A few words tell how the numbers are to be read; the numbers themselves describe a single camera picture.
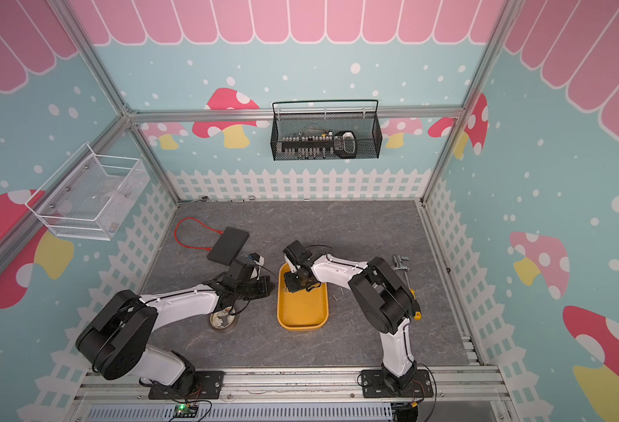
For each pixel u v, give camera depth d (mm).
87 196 731
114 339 436
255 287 790
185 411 726
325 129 942
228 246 1054
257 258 863
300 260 742
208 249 1044
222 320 851
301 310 872
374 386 744
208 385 743
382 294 505
